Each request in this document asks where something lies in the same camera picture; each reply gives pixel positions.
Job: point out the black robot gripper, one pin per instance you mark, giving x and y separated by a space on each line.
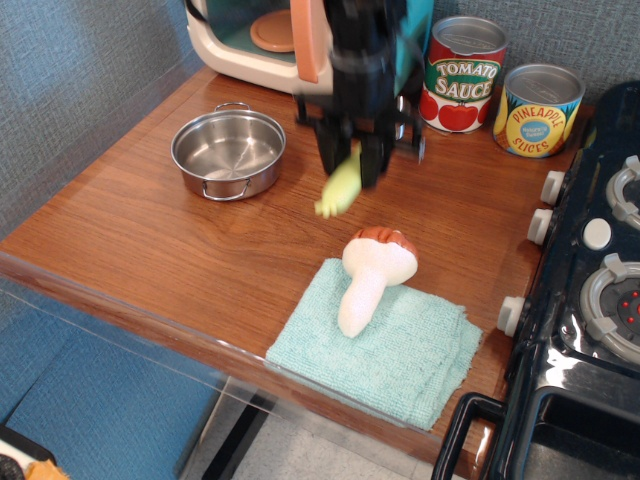
363 91

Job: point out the yellow handled metal spoon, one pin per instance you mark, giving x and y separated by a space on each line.
344 186

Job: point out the silver metal pot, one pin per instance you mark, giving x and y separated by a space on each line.
232 153

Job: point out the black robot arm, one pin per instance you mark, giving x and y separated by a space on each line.
398 28

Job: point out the toy mushroom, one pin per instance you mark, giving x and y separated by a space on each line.
375 258

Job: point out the toy microwave oven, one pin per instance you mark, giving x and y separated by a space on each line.
220 34

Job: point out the orange microwave plate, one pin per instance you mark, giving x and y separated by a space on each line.
272 32

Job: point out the tomato sauce can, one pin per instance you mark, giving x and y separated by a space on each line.
464 61

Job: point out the pineapple slices can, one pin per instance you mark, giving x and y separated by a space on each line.
538 107

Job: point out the light blue folded cloth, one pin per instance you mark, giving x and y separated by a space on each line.
403 367

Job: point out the black toy stove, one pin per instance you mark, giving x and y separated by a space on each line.
572 404

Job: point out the black tray corner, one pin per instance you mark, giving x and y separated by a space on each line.
22 458

